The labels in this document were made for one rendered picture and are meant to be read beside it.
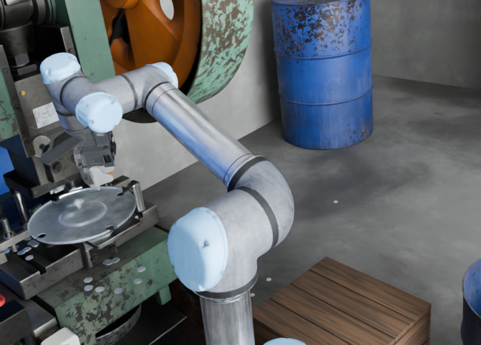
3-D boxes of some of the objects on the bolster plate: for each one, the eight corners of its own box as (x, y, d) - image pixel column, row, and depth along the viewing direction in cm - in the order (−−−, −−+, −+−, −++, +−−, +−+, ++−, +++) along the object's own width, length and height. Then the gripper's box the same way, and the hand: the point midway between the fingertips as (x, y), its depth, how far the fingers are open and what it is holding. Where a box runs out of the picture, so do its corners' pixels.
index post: (146, 208, 174) (139, 180, 170) (138, 212, 172) (132, 184, 168) (140, 205, 176) (134, 177, 172) (132, 210, 174) (125, 182, 170)
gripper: (101, 131, 122) (124, 199, 137) (104, 104, 129) (126, 172, 144) (60, 137, 122) (88, 204, 137) (65, 109, 129) (91, 176, 144)
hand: (94, 185), depth 140 cm, fingers closed
